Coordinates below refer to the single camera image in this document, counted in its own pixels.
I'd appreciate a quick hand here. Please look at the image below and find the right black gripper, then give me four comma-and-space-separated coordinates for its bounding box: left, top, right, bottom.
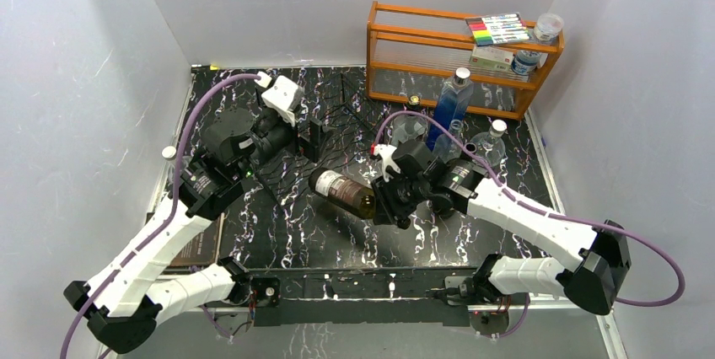
369, 169, 430, 226

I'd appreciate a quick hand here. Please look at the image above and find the dark green wine bottle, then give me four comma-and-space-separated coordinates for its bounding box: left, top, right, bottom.
309, 167, 376, 219

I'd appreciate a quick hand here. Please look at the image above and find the clear square liquor bottle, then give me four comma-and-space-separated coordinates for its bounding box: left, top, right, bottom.
390, 94, 427, 147

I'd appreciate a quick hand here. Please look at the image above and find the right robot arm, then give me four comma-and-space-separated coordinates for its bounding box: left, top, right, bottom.
371, 141, 631, 315

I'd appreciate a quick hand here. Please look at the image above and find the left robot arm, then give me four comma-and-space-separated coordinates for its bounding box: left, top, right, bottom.
64, 108, 331, 354

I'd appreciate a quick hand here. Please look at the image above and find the clear round silver-cap bottle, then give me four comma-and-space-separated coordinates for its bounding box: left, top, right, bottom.
470, 119, 508, 168

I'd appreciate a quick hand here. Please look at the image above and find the clear round flask bottle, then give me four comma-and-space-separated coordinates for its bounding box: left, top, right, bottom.
161, 145, 178, 180

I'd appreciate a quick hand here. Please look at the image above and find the orange wooden shelf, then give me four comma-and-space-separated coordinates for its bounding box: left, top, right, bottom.
365, 1, 566, 120

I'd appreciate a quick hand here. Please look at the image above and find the brown book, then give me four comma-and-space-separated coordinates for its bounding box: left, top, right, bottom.
139, 211, 223, 273

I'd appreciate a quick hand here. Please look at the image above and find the white red small box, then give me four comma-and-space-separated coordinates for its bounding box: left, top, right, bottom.
470, 46, 514, 72

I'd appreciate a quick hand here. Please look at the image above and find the blue label plastic jar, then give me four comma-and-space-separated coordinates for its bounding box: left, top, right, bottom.
511, 50, 541, 76

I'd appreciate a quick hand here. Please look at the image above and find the coloured marker pen pack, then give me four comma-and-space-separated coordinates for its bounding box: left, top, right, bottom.
465, 13, 530, 47

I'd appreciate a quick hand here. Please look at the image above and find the clear plastic lidded cup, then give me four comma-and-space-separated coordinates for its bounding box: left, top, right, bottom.
532, 13, 564, 45

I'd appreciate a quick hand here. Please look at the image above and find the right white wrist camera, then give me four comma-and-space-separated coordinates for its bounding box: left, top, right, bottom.
370, 143, 401, 182

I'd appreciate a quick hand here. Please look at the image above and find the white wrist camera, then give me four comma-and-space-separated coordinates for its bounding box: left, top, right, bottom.
370, 143, 401, 182
255, 71, 304, 128

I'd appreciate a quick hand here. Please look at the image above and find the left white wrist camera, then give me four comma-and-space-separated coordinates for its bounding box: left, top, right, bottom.
255, 71, 304, 128

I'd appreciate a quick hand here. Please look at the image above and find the black base frame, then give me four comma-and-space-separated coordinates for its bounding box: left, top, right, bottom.
250, 266, 476, 327

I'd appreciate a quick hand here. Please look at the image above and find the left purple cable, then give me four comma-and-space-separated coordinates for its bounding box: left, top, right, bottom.
58, 72, 264, 359

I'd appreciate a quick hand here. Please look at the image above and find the purple cable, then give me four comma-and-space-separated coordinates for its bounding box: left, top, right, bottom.
373, 110, 686, 308
58, 72, 264, 359

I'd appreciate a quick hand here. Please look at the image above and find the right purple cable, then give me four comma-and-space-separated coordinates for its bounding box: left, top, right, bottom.
373, 110, 686, 308

